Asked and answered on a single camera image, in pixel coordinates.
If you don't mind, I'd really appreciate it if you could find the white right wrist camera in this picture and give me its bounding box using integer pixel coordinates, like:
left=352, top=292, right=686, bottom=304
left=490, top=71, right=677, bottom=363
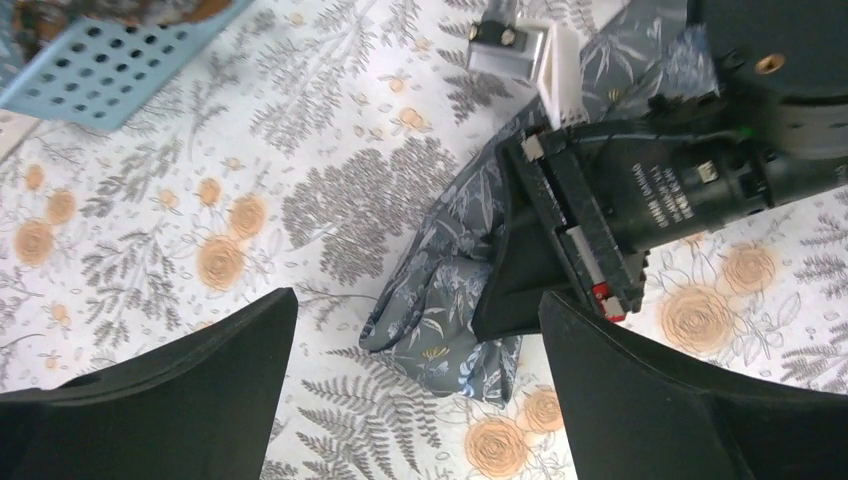
left=466, top=0, right=588, bottom=129

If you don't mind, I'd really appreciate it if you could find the light blue plastic basket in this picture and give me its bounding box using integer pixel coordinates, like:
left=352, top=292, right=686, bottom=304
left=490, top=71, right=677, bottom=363
left=1, top=1, right=249, bottom=131

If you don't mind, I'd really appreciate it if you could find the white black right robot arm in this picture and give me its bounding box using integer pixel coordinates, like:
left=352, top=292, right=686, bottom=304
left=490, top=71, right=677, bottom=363
left=467, top=1, right=847, bottom=341

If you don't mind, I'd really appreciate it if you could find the floral tablecloth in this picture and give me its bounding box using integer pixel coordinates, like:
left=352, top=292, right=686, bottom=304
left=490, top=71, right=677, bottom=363
left=1, top=1, right=847, bottom=479

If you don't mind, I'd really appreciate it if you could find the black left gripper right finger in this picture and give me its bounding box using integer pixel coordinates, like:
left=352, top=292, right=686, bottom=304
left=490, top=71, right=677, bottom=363
left=539, top=292, right=847, bottom=479

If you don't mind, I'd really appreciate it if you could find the grey leaf pattern tie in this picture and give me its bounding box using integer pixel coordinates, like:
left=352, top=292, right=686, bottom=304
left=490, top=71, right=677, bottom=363
left=360, top=0, right=716, bottom=408

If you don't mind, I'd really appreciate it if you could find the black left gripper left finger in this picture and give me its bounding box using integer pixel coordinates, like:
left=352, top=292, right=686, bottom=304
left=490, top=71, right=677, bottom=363
left=1, top=288, right=298, bottom=479

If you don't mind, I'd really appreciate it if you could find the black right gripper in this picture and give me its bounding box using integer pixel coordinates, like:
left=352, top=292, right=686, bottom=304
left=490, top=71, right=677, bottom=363
left=471, top=94, right=847, bottom=341

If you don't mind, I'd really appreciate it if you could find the orange floral tie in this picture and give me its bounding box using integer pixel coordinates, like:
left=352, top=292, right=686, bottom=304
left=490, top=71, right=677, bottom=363
left=6, top=0, right=233, bottom=40

